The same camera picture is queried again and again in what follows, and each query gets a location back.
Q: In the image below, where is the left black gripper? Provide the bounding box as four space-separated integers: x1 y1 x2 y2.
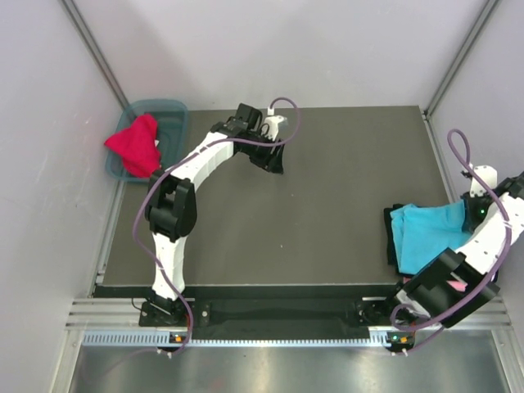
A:
240 129 285 175

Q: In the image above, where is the cyan t shirt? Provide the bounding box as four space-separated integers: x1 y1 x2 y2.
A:
388 199 472 276

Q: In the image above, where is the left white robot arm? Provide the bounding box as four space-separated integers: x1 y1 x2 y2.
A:
144 103 287 325

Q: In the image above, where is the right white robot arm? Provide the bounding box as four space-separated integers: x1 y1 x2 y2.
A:
382 174 523 332

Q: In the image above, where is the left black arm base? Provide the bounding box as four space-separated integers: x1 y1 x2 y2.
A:
138 290 210 328

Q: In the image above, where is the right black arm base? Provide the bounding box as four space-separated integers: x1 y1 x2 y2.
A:
355 297 400 327

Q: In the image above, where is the teal plastic basket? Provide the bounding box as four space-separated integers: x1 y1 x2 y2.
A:
104 99 189 183

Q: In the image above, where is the pink folded t shirt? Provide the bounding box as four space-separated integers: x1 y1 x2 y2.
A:
402 278 467 292

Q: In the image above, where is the black folded t shirt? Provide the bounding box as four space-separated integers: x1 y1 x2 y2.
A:
383 204 422 277

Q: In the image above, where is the red t shirt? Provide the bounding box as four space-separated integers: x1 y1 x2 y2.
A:
104 114 160 178

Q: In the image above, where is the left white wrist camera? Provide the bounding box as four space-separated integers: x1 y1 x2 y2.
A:
261 107 288 142

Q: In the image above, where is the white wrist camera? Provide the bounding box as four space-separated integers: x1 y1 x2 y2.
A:
461 163 499 198
261 107 288 142

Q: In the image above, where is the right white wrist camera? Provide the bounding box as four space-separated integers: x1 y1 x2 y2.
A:
461 163 499 198

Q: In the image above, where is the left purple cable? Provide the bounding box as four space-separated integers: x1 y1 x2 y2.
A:
133 96 304 355

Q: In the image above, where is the left aluminium corner post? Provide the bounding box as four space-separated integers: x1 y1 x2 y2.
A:
58 0 129 109

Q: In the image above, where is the aluminium corner post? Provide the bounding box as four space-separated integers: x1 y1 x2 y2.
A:
58 0 129 109
422 0 501 120

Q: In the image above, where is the right aluminium corner post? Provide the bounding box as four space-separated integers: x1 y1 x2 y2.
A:
422 0 501 120

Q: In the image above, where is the aluminium front rail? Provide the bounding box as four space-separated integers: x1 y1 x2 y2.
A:
64 296 513 331

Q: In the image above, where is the grey slotted cable duct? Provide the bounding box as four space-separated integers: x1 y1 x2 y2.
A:
82 330 414 348

